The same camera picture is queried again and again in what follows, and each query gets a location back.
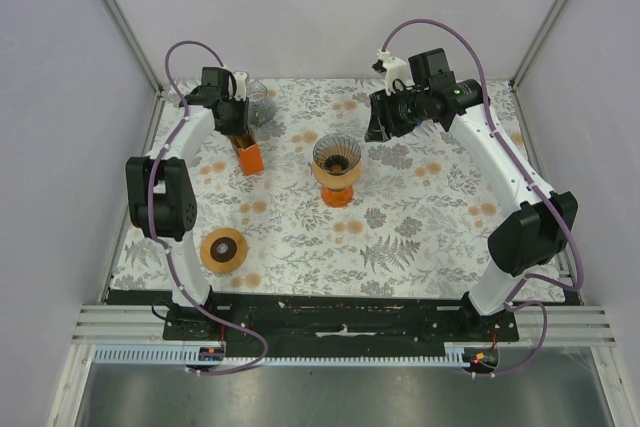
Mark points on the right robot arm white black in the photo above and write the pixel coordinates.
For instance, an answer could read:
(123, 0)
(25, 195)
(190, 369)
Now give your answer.
(537, 218)

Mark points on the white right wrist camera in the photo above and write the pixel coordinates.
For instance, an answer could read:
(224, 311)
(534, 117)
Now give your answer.
(395, 70)

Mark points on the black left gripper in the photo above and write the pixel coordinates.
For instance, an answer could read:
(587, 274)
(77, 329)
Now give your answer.
(242, 127)

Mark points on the aluminium rail front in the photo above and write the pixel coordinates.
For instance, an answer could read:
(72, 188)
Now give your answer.
(580, 326)

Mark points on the light blue cable duct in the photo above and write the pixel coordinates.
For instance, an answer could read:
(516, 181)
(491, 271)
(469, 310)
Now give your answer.
(200, 357)

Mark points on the orange coffee filter box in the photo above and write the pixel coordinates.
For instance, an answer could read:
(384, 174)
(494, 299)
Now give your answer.
(250, 160)

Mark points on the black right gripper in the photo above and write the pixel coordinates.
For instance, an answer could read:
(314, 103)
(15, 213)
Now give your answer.
(381, 128)

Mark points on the brown filters in box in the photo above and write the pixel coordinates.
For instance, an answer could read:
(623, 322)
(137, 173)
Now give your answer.
(242, 142)

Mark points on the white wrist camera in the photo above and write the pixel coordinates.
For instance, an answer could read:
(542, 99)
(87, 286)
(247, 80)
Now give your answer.
(240, 85)
(395, 70)

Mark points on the grey ribbed glass carafe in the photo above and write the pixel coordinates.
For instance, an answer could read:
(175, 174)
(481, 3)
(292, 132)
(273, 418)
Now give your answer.
(262, 107)

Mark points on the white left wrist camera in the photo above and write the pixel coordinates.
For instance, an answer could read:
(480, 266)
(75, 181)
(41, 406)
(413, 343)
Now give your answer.
(240, 85)

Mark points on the ribbed glass coffee dripper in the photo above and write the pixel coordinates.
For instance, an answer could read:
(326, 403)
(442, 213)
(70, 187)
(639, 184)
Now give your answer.
(336, 153)

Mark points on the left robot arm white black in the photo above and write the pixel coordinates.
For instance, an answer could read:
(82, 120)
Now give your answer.
(161, 199)

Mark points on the blue cone dripper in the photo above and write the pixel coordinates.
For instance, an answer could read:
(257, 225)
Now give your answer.
(425, 125)

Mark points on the bamboo ring dripper stand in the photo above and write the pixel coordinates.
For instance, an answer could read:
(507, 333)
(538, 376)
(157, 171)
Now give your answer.
(337, 180)

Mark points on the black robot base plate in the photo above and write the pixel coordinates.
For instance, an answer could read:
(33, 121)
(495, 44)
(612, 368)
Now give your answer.
(249, 324)

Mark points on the aluminium frame post left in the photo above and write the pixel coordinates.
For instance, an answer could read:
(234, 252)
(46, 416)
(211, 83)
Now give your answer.
(122, 25)

